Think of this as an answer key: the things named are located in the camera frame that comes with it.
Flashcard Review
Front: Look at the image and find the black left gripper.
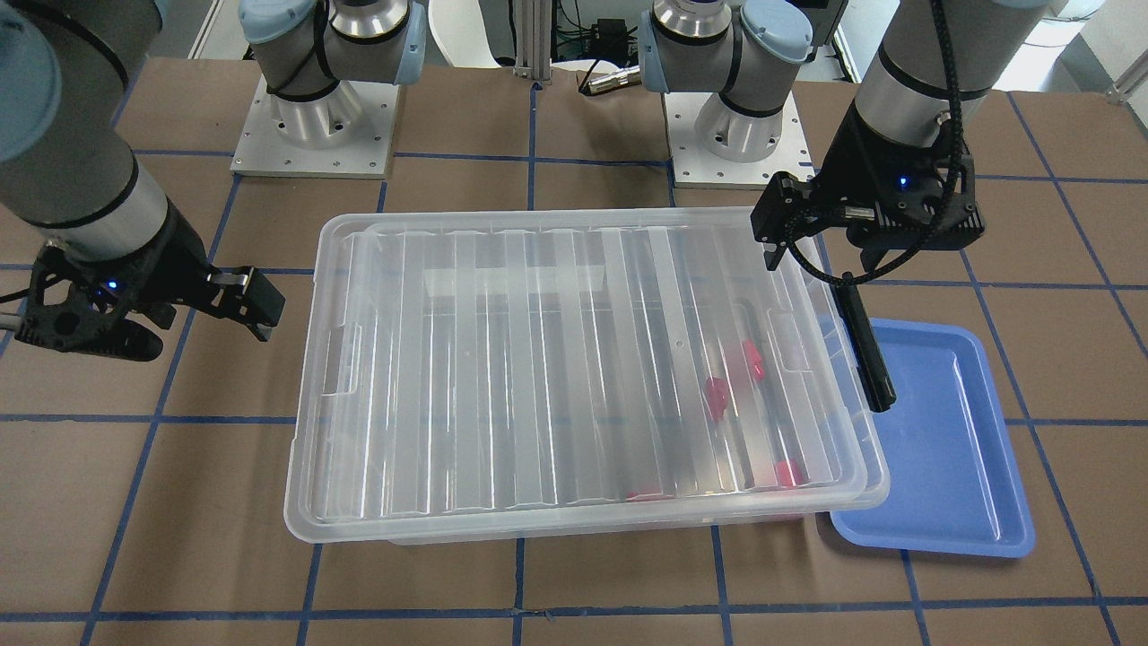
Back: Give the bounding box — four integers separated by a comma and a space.
751, 116, 987, 270

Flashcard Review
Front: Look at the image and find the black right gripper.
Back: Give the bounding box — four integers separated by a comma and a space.
13, 205, 286, 361

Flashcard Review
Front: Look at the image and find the red block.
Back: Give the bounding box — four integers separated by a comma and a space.
705, 376, 730, 423
774, 459, 806, 488
735, 338, 766, 383
625, 490, 676, 503

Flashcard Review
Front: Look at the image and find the clear plastic box lid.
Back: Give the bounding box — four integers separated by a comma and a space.
284, 207, 891, 545

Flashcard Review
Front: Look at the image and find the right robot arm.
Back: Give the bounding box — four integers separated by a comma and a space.
3, 1, 428, 361

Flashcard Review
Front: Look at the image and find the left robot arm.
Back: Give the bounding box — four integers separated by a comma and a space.
635, 1, 1048, 281

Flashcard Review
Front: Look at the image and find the clear plastic storage box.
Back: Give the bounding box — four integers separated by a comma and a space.
362, 266, 887, 545

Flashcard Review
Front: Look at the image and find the blue plastic tray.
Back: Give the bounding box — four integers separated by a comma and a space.
830, 319, 1035, 559

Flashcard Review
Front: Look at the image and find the white chair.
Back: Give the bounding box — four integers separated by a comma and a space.
426, 1, 591, 78

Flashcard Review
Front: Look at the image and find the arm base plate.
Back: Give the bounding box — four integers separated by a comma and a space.
664, 92, 815, 189
230, 79, 402, 180

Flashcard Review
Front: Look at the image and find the aluminium frame post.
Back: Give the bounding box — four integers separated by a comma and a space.
511, 1, 556, 86

